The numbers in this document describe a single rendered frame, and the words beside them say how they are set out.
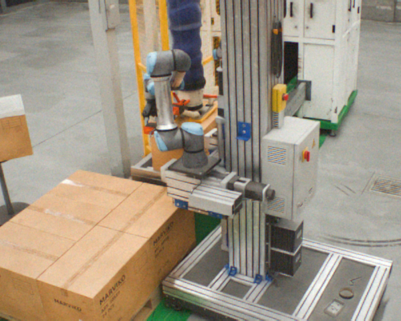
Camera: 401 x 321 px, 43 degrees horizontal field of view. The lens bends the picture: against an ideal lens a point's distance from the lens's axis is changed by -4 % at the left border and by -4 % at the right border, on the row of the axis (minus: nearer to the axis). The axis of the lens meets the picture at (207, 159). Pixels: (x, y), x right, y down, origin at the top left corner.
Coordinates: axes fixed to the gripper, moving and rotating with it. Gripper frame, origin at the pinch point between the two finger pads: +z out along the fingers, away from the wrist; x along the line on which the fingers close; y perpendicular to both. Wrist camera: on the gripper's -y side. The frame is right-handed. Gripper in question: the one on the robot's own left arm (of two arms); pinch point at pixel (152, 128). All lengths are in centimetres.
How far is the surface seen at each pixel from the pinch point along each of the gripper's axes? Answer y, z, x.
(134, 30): 154, -25, 97
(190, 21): 53, -58, -7
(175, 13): 49, -63, 2
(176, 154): 30.3, 32.2, 0.1
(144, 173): 28, 50, 26
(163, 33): 104, -35, 41
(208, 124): 45, 13, -20
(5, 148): 8, 36, 141
